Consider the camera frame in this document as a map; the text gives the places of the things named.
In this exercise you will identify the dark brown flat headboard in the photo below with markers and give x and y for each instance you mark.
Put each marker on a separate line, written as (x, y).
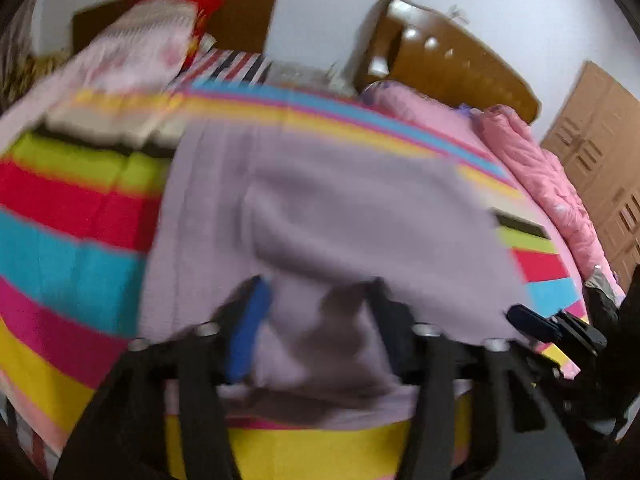
(240, 20)

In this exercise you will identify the red plaid cloth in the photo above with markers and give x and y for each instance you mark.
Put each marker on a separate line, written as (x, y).
(230, 65)

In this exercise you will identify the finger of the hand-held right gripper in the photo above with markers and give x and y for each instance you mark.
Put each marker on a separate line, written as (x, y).
(580, 335)
(530, 320)

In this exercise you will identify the dark floral blanket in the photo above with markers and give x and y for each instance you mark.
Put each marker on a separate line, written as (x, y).
(30, 75)

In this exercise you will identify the light brown panelled wardrobe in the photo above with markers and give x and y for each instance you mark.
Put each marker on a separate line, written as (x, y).
(600, 125)

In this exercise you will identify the red pillow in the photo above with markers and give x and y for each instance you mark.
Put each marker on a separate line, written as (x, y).
(207, 5)

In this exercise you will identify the floral pink pillow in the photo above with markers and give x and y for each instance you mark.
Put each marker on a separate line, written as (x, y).
(135, 50)

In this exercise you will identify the colourful striped bed sheet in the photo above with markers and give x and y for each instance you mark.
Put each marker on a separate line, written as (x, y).
(75, 260)

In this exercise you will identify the white wall hook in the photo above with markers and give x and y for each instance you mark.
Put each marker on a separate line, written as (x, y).
(457, 12)

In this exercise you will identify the lilac pants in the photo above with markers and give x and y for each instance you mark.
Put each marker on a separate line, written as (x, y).
(325, 200)

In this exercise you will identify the glossy brown wooden headboard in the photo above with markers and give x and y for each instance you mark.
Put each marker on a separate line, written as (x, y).
(450, 55)

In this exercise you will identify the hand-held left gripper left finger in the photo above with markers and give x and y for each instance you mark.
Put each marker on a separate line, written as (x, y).
(250, 325)

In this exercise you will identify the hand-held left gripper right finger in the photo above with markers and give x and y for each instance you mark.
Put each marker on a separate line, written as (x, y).
(400, 330)

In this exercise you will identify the pink quilt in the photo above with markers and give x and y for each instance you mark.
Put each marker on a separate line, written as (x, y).
(530, 160)

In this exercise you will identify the pale floral pillow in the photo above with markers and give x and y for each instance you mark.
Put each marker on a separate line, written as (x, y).
(300, 72)

